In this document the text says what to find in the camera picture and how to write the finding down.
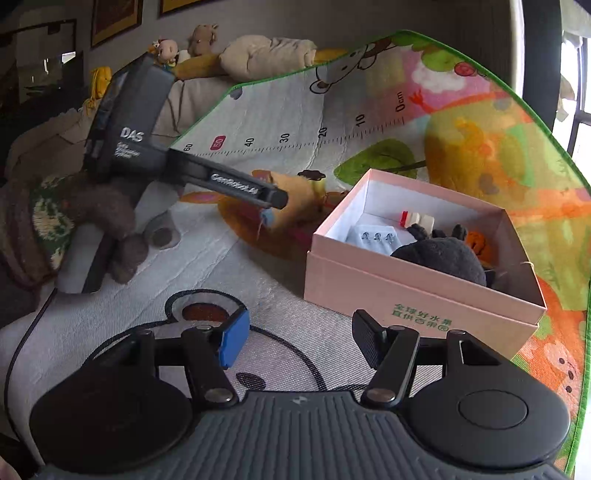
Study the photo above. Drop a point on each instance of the grey sofa cushion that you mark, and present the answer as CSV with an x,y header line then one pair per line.
x,y
187,102

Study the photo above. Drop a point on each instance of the brown bear green sweater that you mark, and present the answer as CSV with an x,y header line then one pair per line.
x,y
39,217

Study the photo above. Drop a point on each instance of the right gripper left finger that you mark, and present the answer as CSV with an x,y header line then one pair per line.
x,y
208,354

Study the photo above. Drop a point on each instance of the orange brown plush toy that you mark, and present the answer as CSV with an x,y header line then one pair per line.
x,y
287,232

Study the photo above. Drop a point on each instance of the brown deer plush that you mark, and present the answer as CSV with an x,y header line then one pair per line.
x,y
202,39

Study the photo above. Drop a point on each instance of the pink cardboard box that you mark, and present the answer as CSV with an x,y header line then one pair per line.
x,y
344,278

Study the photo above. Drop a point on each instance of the yellow duck plush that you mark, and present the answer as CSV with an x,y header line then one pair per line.
x,y
100,78

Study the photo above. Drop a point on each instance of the colourful cartoon play mat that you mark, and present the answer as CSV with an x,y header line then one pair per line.
x,y
407,102

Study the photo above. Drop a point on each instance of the orange pumpkin toy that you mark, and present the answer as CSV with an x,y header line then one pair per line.
x,y
482,247

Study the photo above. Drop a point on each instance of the white yogurt bottle red cap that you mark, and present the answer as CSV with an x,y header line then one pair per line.
x,y
410,218

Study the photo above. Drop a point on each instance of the beige plush pillow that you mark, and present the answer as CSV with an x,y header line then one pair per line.
x,y
256,57

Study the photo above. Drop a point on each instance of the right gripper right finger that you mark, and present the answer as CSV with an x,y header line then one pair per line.
x,y
392,353

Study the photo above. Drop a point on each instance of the framed wall picture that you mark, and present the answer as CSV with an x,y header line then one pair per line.
x,y
111,18

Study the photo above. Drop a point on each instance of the black plush toy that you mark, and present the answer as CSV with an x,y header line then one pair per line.
x,y
446,254

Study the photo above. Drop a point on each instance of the small doll pink face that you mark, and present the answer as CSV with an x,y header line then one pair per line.
x,y
165,52

